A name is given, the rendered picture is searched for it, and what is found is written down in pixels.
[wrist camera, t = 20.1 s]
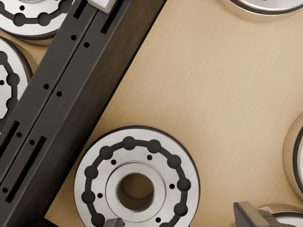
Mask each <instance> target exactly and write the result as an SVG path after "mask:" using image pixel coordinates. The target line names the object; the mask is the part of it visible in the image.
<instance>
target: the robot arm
mask: <svg viewBox="0 0 303 227"><path fill-rule="evenodd" d="M233 208H234V217H235V223H236V227H297V226H294V225H291V224H285V223H280V222H279V221H278V220H277V219H276V218H275V217H274V216H273V215H272V214H271V213H270V212H268V211H265V210H263V209H258V210H256V209H255V208H254V207H253V206H252V205H251V203H250V202H249V201H241V202H234V203H233ZM103 227H124V224H123V220H122V218H112V219H107V221H106V222H105V224H104V226H103Z"/></svg>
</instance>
